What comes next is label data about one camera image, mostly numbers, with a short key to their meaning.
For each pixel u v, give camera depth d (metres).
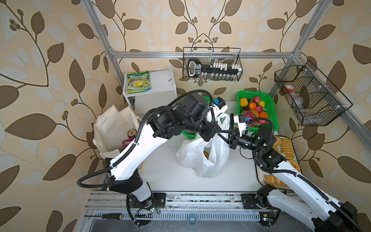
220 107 0.46
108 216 0.68
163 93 0.80
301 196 0.46
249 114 0.99
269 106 1.06
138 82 0.82
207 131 0.47
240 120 0.59
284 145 0.92
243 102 1.09
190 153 0.68
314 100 0.73
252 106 1.10
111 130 0.80
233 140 0.59
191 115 0.40
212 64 0.81
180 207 0.74
